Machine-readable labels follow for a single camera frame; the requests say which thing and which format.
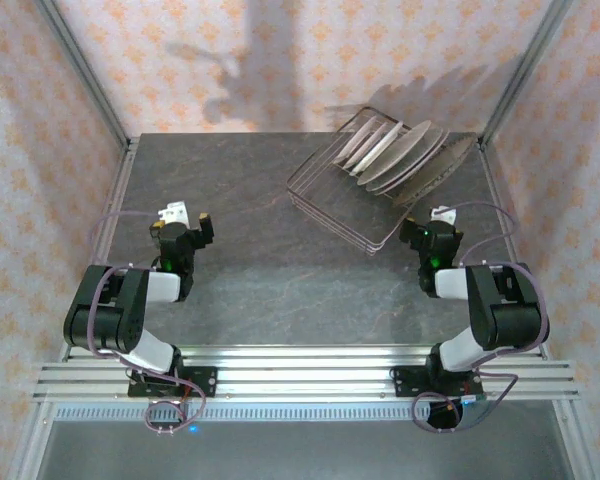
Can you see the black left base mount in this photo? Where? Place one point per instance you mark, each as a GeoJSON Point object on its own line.
{"type": "Point", "coordinates": [205, 382]}

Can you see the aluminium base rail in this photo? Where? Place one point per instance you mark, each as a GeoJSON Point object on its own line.
{"type": "Point", "coordinates": [300, 372]}

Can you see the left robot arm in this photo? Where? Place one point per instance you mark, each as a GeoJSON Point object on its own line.
{"type": "Point", "coordinates": [105, 310]}

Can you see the aluminium table side rail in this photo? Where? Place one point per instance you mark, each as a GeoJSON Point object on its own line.
{"type": "Point", "coordinates": [491, 180]}
{"type": "Point", "coordinates": [119, 185]}

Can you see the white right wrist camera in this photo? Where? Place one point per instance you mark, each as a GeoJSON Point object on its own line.
{"type": "Point", "coordinates": [442, 216]}

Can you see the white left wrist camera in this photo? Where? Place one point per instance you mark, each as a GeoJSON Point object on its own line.
{"type": "Point", "coordinates": [176, 212]}

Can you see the aluminium frame leg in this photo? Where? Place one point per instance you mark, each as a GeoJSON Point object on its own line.
{"type": "Point", "coordinates": [35, 440]}
{"type": "Point", "coordinates": [575, 445]}

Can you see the aluminium frame post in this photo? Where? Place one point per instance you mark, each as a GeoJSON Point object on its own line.
{"type": "Point", "coordinates": [87, 80]}
{"type": "Point", "coordinates": [521, 75]}

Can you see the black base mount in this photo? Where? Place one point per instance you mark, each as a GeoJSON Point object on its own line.
{"type": "Point", "coordinates": [405, 382]}
{"type": "Point", "coordinates": [205, 382]}

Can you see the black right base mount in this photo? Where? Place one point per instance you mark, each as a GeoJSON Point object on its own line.
{"type": "Point", "coordinates": [405, 382]}

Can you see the small green circuit board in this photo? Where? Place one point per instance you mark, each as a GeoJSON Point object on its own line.
{"type": "Point", "coordinates": [472, 399]}

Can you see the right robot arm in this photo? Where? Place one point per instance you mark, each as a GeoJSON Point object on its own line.
{"type": "Point", "coordinates": [505, 310]}

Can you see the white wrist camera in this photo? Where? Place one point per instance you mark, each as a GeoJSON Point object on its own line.
{"type": "Point", "coordinates": [176, 212]}
{"type": "Point", "coordinates": [442, 216]}

